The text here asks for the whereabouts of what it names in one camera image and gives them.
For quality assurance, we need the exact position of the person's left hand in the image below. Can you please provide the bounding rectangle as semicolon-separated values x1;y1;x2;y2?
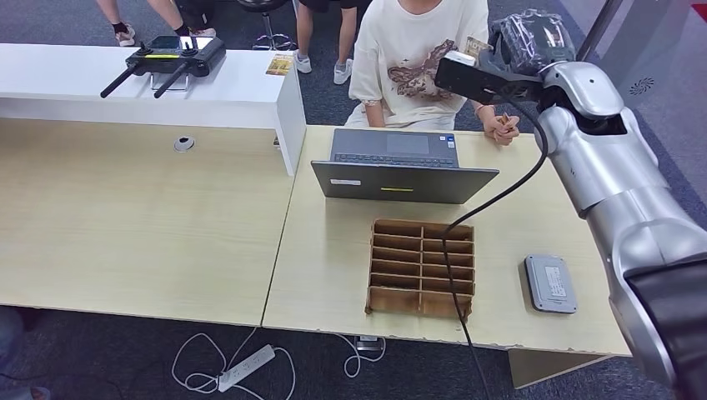
484;112;521;147

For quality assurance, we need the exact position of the hotel room key card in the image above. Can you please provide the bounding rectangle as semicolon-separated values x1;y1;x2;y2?
464;36;494;59

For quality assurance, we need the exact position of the person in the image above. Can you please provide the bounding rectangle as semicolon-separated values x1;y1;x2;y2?
293;0;360;87
343;0;499;132
96;0;218;48
0;306;51;400

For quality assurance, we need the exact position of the wooden card organizer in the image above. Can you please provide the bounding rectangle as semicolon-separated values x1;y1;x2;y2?
364;218;476;323

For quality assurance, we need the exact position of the grey card reader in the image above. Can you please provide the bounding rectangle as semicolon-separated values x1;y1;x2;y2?
523;253;579;315

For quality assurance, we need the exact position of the yellow printed card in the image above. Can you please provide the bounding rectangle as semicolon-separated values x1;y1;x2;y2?
265;53;297;77

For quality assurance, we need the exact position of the grey laptop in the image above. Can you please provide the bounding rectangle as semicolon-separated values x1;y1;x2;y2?
310;127;500;206

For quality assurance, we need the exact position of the grey kiosk stand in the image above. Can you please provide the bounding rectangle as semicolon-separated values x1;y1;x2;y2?
574;0;707;106

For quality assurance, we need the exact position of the white counter shelf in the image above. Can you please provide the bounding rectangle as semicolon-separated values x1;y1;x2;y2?
0;42;307;178

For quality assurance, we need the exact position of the chrome stool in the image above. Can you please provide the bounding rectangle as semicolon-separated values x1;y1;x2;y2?
236;0;299;52

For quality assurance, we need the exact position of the black remote controller with antennas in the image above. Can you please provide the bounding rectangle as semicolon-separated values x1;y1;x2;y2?
99;35;228;101

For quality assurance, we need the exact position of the white power strip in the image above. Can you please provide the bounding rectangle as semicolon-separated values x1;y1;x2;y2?
217;344;276;393

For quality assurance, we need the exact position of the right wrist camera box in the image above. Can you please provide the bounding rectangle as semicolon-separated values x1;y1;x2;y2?
434;50;545;106

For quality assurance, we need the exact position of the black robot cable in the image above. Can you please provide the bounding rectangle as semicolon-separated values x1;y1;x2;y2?
439;96;549;400

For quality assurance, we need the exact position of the chrome stanchion post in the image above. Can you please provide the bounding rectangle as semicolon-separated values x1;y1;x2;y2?
575;0;623;63

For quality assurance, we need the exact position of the short white cable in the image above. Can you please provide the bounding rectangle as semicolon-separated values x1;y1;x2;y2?
339;335;387;379

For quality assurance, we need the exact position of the long white cable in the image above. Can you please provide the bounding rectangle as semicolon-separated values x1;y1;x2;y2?
170;328;297;400

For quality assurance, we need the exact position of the metal wire stand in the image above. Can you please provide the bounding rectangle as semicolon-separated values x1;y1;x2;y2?
148;72;190;93

